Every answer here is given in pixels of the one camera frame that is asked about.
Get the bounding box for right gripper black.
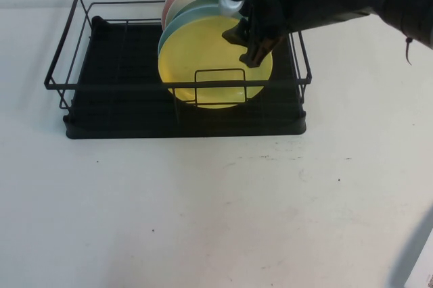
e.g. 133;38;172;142
221;0;308;68

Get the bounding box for yellow plate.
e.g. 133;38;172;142
157;15;273;110

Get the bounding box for green plate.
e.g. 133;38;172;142
170;0;245;24

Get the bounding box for light blue plate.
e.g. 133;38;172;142
157;5;243;53

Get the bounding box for black plastic drip tray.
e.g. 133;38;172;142
63;16;308;140

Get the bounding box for black wire dish rack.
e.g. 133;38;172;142
43;0;313;110

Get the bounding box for dark dangling strap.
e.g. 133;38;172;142
403;36;414;68

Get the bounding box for grey blurred frame bar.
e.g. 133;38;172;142
395;212;433;288

